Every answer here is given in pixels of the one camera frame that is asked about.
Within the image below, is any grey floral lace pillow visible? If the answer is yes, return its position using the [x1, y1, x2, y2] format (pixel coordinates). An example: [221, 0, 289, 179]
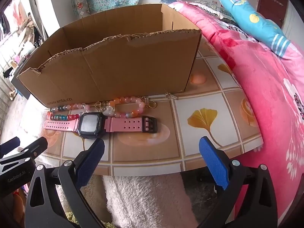
[190, 0, 238, 26]

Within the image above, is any digital wristwatch with black case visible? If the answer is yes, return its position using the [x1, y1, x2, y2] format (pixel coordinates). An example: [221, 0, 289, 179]
[43, 112, 158, 139]

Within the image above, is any brown cardboard box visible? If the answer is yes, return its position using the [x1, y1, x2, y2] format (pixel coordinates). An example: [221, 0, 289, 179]
[16, 3, 202, 108]

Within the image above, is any gold coil charm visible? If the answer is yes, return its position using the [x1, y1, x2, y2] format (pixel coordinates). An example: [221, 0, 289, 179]
[142, 97, 156, 109]

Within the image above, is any grey cabinet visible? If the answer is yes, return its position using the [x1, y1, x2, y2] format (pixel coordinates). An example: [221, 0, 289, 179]
[11, 75, 31, 100]

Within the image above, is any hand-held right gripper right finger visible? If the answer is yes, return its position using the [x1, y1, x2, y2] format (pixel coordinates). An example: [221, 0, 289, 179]
[198, 136, 278, 228]

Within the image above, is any grey patterned cushion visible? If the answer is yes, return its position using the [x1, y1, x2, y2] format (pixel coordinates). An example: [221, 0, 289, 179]
[72, 0, 91, 18]

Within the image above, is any orange pink bead bracelet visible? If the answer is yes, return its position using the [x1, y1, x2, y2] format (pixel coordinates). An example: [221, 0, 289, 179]
[104, 96, 146, 119]

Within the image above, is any multicolour bead bracelet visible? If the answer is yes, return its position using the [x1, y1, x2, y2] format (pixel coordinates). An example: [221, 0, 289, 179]
[47, 103, 91, 121]

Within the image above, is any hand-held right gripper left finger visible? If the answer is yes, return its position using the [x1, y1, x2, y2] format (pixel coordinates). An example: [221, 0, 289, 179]
[24, 138, 106, 228]

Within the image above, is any brown patterned blanket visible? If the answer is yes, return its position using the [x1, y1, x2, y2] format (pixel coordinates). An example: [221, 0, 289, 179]
[14, 17, 41, 44]

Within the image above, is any dark red door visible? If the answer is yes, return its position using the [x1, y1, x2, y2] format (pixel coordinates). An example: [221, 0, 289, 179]
[258, 0, 289, 29]

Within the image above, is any tile pattern tablecloth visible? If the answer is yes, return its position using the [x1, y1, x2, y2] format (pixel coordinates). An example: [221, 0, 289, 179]
[24, 43, 264, 177]

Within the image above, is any blue cartoon pillow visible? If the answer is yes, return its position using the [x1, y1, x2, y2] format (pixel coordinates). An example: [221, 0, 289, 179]
[218, 0, 291, 57]

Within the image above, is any pink floral blanket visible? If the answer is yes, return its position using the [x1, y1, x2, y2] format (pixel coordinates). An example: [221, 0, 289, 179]
[169, 1, 304, 224]

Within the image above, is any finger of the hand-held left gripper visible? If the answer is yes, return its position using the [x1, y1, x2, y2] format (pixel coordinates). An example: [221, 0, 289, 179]
[0, 136, 21, 157]
[0, 136, 48, 174]

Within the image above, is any gold butterfly charm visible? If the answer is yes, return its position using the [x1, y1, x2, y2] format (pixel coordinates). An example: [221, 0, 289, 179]
[94, 101, 108, 111]

